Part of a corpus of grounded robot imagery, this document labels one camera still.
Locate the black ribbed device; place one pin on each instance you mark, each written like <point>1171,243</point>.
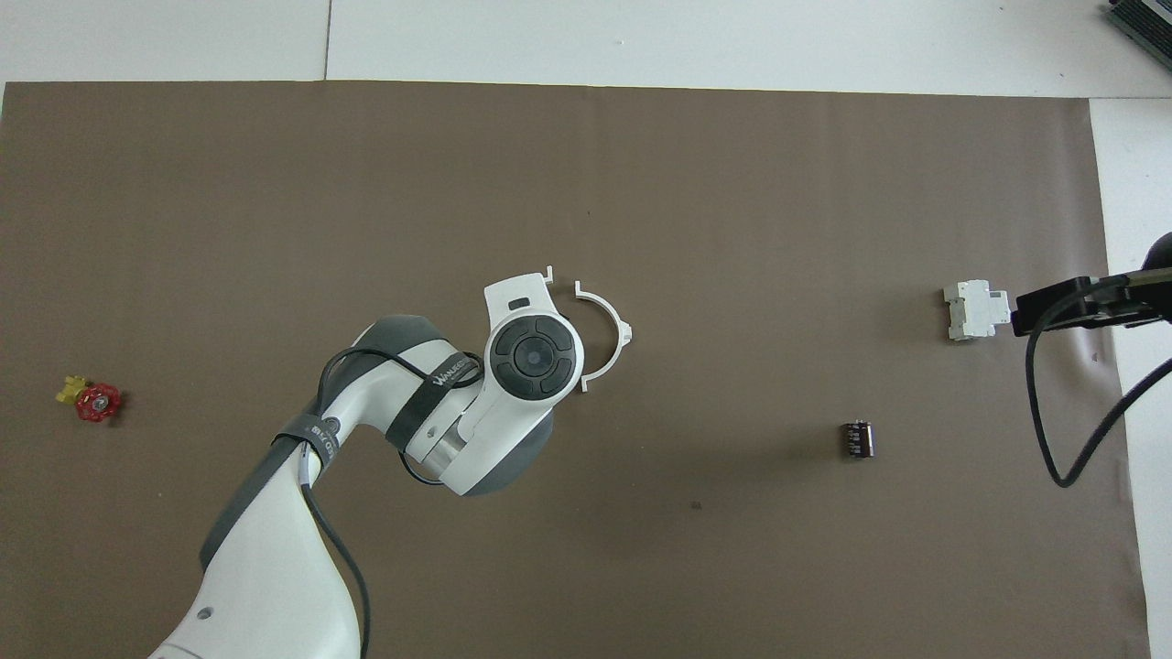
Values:
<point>1144,18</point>

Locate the red and yellow valve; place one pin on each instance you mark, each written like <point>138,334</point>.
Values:
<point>97,403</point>

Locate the white circuit breaker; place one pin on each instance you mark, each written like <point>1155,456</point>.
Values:
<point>975,311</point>

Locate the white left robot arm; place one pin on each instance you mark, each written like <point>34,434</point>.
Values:
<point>275,567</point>

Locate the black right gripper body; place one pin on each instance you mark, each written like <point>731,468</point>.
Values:
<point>1135,293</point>

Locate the black cylindrical capacitor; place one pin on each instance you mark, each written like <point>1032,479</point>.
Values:
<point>858,439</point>

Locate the brown paper table mat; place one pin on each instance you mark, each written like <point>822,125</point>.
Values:
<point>732,183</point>

